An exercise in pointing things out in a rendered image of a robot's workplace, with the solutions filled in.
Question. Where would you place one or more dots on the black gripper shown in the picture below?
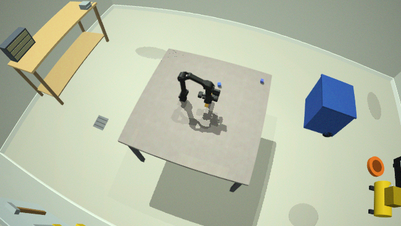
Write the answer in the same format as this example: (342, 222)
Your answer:
(201, 95)

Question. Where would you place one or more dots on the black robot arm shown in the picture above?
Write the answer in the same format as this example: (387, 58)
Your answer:
(208, 86)

